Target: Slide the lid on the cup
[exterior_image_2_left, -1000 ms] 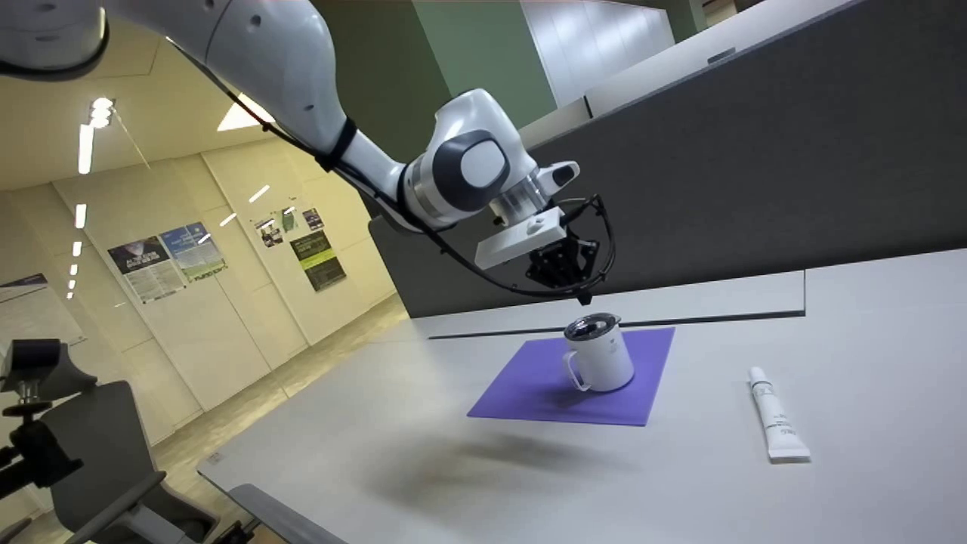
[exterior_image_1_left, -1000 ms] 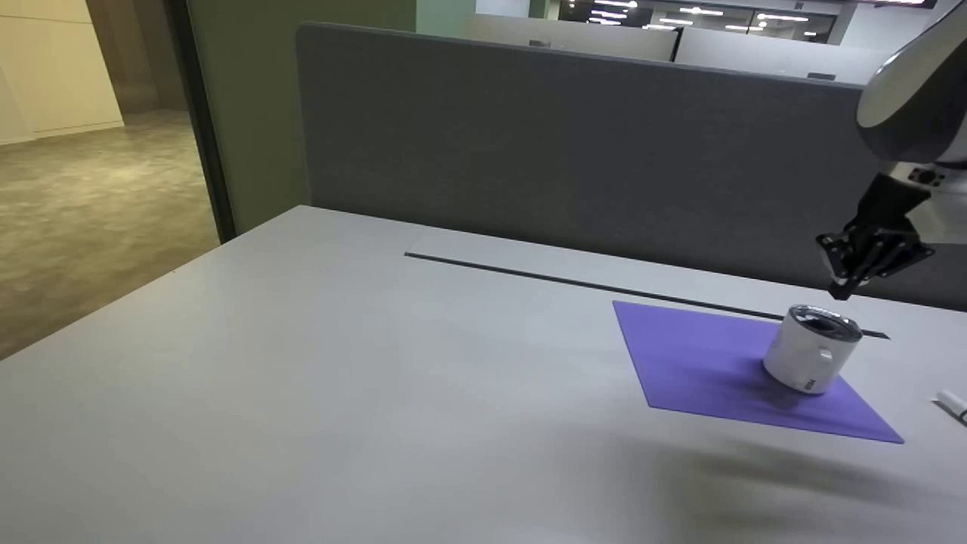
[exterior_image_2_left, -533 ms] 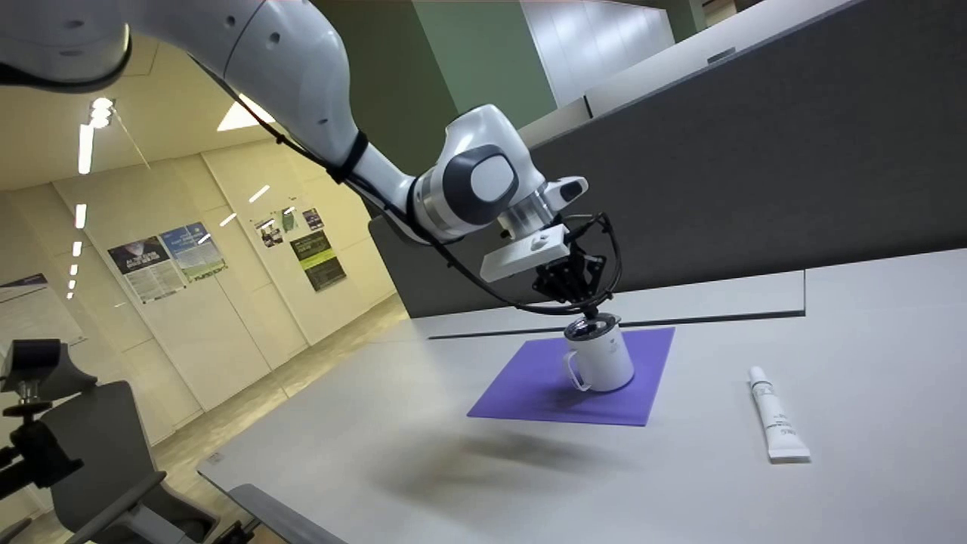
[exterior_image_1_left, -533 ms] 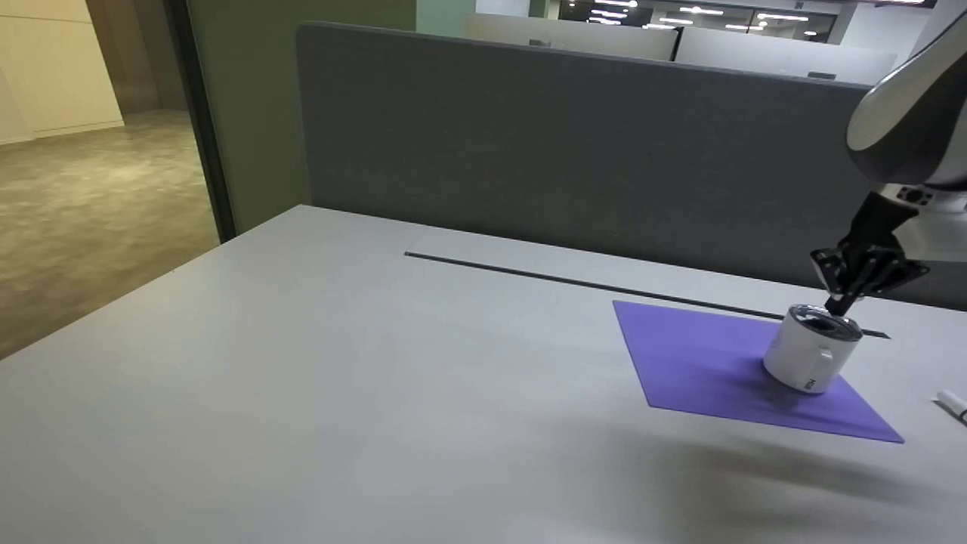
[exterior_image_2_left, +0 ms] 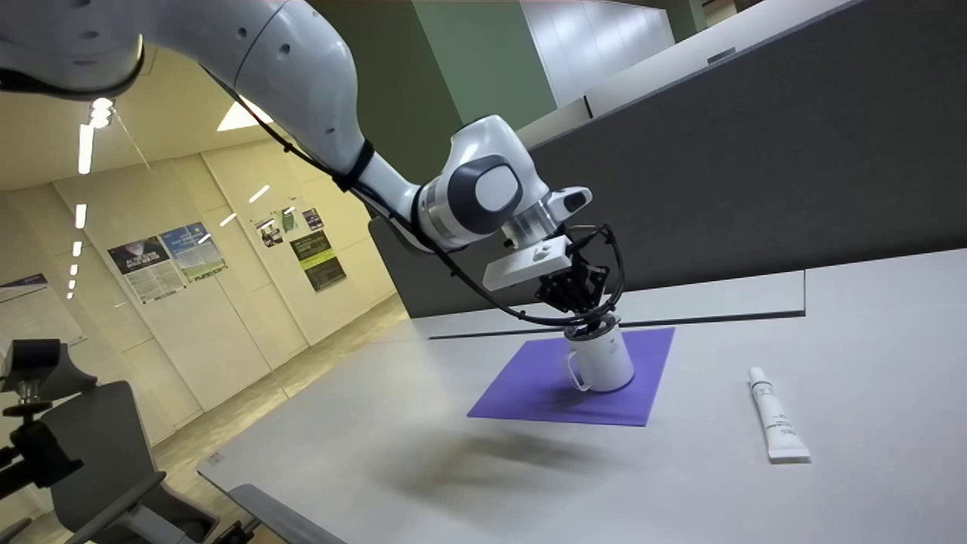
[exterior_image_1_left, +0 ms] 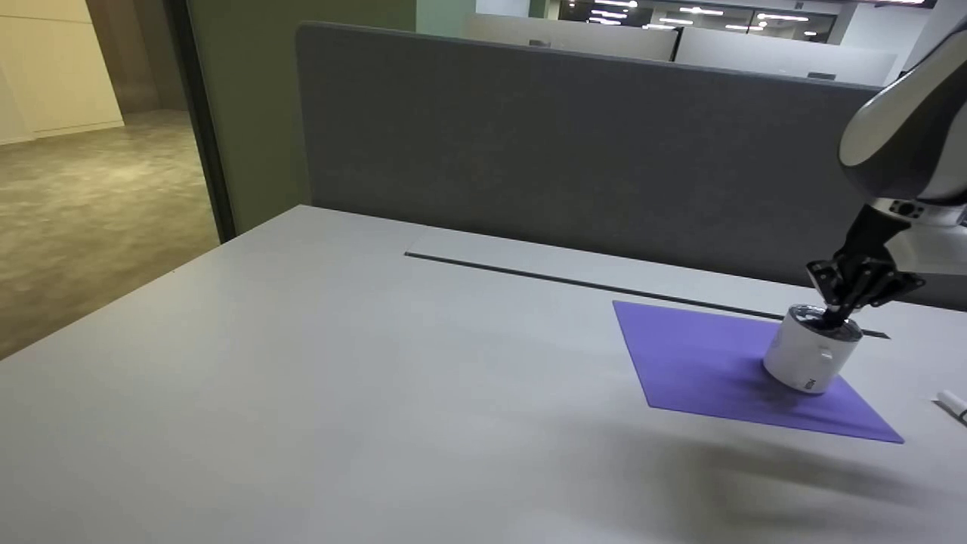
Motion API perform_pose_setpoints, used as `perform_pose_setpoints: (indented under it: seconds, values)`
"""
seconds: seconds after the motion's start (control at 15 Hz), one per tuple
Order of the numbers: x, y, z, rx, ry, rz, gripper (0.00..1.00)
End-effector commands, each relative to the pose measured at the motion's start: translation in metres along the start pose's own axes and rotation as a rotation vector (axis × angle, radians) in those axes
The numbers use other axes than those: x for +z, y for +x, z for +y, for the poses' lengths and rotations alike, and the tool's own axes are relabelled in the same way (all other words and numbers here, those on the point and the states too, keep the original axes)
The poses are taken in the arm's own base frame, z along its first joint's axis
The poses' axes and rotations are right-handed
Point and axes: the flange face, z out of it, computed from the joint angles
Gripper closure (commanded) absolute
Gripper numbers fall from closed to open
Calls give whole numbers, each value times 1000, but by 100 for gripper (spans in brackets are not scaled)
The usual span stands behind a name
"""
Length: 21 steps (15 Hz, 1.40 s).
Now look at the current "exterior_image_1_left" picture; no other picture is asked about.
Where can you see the light grey background partition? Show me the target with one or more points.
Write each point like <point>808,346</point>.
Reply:
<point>773,56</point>

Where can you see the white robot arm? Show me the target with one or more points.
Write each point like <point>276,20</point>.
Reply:
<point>910,130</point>

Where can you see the grey fabric desk divider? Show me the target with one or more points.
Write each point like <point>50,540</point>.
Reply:
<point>563,153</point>

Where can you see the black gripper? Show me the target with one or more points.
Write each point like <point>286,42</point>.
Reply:
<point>875,249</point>

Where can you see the purple rectangular mat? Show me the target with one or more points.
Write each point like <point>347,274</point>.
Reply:
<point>704,367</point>

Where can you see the white squeeze tube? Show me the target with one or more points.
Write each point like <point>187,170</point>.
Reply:
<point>953,406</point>

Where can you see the white cup with dark lid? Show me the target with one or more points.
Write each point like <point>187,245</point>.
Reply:
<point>808,357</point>

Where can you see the dark door frame post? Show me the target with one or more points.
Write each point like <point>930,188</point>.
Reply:
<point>200,109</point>

